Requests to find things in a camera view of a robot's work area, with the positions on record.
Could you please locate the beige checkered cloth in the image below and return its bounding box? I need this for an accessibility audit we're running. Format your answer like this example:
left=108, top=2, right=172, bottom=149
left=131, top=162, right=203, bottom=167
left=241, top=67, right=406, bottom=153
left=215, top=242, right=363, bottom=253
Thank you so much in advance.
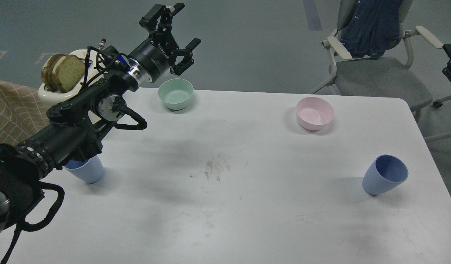
left=0, top=80, right=48, bottom=146

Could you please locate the pink bowl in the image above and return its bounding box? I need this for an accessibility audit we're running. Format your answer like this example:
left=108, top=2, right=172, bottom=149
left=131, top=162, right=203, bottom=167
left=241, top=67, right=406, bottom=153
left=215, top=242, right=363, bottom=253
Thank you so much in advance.
left=296, top=96, right=334, bottom=131

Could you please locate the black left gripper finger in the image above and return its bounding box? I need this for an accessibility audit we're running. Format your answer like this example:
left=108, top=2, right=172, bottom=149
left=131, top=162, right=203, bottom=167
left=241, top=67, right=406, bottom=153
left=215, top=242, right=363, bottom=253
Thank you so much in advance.
left=169, top=37, right=201, bottom=76
left=139, top=3, right=185, bottom=36

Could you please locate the blue cup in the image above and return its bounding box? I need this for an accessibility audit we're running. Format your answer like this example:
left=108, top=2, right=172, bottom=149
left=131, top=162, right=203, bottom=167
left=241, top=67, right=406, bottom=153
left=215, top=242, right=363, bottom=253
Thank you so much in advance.
left=64, top=155, right=105, bottom=184
left=362, top=154, right=409, bottom=196

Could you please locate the toast slice front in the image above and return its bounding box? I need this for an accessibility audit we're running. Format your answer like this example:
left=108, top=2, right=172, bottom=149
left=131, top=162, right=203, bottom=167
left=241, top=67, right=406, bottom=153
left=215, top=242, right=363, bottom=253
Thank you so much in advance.
left=51, top=55, right=85, bottom=93

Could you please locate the toast slice back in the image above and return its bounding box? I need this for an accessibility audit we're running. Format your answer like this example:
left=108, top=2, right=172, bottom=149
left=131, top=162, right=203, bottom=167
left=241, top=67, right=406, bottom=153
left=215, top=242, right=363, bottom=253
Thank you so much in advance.
left=40, top=54, right=66, bottom=92

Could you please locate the green bowl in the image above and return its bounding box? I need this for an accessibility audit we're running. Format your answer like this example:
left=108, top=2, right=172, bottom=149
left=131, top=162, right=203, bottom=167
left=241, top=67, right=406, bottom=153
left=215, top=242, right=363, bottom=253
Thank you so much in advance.
left=157, top=78, right=194, bottom=111

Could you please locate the blue denim jacket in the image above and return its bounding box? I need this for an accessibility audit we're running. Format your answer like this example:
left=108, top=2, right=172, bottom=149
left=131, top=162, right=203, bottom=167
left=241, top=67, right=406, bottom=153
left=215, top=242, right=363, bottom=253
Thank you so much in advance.
left=336, top=0, right=403, bottom=58

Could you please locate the cream toaster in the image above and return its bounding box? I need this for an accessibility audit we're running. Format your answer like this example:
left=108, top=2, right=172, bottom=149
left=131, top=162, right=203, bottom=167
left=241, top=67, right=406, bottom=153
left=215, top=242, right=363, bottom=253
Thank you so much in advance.
left=38, top=49, right=101, bottom=124

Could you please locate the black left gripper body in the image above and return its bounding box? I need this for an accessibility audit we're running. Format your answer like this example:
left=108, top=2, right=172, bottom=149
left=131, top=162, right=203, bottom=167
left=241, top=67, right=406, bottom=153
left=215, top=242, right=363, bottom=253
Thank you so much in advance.
left=129, top=26, right=178, bottom=83

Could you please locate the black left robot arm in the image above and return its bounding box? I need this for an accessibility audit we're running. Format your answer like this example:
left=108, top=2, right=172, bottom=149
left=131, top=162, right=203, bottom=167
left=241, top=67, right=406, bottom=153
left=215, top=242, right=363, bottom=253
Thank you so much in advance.
left=0, top=2, right=201, bottom=264

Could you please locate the grey office chair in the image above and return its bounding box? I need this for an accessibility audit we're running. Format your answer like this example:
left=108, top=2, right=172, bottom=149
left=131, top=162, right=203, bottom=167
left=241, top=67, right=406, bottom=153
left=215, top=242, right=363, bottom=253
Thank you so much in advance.
left=311, top=0, right=444, bottom=118

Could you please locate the toast slice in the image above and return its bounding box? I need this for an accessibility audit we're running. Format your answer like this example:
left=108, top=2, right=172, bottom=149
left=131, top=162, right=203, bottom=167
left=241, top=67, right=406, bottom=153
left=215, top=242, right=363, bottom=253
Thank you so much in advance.
left=40, top=54, right=66, bottom=92
left=51, top=55, right=85, bottom=93

